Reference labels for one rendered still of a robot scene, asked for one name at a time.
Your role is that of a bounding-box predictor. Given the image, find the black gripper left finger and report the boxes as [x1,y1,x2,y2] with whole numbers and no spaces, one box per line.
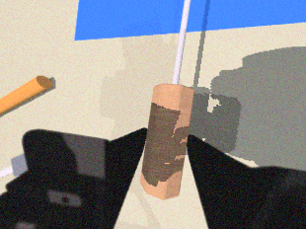
[22,127,147,229]

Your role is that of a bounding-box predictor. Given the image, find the grey hook tool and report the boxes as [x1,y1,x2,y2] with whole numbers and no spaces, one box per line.
[140,0,195,199]

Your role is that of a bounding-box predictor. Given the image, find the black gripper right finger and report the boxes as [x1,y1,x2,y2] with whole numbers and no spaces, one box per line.
[187,134,306,229]

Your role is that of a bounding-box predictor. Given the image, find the blue flat strip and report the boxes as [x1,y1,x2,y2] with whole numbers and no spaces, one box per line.
[75,0,306,40]

